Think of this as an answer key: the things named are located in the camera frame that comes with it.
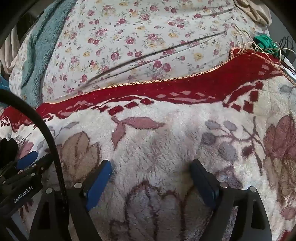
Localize green yarn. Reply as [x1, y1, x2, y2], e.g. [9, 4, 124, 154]
[253, 34, 281, 56]

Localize red and white floral blanket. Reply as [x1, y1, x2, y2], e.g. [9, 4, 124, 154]
[0, 46, 296, 241]

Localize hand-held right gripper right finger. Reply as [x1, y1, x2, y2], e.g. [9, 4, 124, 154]
[190, 159, 274, 241]

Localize teal fleece garment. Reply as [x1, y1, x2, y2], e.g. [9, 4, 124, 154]
[20, 0, 77, 93]

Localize black cable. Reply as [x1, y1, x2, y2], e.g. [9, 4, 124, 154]
[0, 89, 70, 209]

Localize tan cord bundle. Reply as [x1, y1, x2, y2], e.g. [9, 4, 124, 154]
[233, 25, 286, 68]

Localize black pants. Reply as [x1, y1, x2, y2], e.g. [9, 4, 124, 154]
[0, 138, 19, 168]

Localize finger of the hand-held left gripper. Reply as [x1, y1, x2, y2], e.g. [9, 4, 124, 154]
[14, 150, 55, 179]

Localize floral bed sheet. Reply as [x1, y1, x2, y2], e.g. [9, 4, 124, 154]
[9, 0, 271, 105]

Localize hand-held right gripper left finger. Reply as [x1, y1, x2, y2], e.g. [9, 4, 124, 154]
[29, 159, 113, 241]

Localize beige curtain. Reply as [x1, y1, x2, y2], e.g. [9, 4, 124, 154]
[0, 31, 22, 75]

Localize beige cloth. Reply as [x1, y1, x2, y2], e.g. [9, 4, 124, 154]
[232, 0, 272, 25]

